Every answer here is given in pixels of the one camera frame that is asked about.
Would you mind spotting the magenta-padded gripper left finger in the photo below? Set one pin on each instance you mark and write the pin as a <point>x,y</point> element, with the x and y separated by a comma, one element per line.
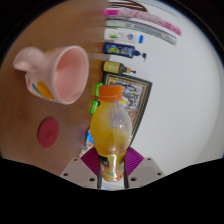
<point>78,171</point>

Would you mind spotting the long green-white wrap box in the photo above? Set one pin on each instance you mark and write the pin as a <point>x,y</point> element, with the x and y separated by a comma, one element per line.
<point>146,30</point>

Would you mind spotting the orange-capped juice bottle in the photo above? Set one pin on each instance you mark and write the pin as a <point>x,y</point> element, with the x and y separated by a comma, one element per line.
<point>110,133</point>

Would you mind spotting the dark amber pump bottle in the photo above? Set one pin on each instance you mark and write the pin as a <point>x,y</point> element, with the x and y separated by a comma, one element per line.
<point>113,67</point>

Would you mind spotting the pink ceramic mug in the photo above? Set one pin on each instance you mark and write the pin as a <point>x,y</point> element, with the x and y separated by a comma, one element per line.
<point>50,75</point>

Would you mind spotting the white shampoo bottle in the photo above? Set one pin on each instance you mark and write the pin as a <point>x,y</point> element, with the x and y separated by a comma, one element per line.
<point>121,35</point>

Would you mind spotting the dark wooden chair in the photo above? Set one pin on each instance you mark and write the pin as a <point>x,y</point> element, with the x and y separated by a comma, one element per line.
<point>128,5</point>

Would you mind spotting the framed group photo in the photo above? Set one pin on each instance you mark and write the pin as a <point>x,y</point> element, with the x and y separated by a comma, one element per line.
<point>138,95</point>

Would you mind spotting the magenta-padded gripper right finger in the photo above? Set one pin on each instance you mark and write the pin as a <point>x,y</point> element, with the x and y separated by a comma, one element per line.
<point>143,171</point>

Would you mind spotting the dark blue pump bottle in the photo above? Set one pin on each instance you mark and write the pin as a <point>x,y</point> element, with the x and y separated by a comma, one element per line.
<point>120,50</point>

